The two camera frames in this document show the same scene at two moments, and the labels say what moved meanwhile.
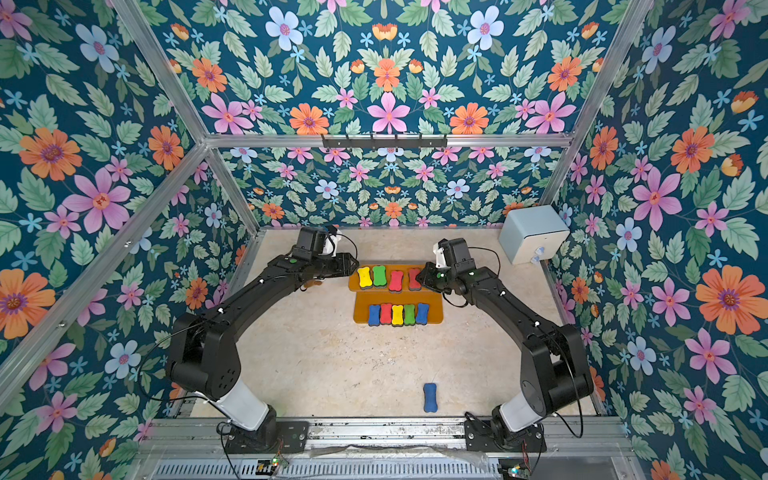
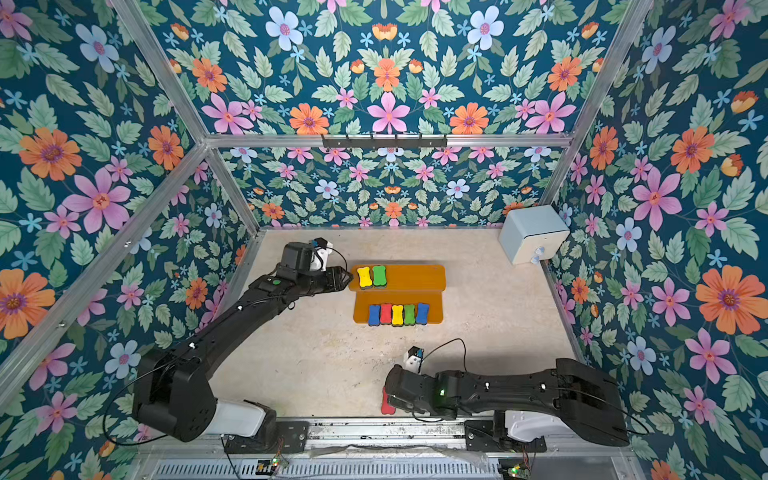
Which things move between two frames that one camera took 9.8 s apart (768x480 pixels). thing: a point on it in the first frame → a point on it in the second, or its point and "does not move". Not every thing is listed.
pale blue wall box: (531, 233) does not move
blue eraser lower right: (422, 313) does not move
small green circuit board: (268, 467) does not move
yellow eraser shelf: (365, 280) does not move
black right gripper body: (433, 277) → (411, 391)
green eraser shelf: (379, 275) does not move
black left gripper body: (338, 266) → (327, 281)
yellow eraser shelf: (398, 315) does not move
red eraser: (396, 279) → (386, 409)
